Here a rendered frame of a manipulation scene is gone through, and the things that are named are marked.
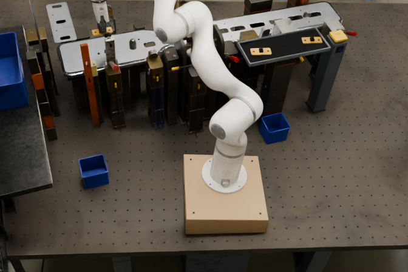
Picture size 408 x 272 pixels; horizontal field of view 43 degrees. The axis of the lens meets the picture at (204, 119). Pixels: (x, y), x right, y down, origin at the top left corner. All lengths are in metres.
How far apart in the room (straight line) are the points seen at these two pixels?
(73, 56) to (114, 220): 0.74
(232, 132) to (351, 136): 0.89
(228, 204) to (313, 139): 0.62
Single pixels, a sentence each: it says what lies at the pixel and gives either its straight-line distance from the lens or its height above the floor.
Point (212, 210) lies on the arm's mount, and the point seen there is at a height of 0.81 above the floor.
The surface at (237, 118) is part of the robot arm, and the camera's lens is 1.82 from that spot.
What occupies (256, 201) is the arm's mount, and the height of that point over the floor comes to 0.80.
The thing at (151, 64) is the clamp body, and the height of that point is 1.07.
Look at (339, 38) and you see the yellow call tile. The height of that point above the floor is 1.16.
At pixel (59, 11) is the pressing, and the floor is 1.00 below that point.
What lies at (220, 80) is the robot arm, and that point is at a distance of 1.84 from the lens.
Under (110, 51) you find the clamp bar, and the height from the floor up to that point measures 1.15.
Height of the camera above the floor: 2.59
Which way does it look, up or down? 49 degrees down
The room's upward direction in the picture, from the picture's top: 5 degrees clockwise
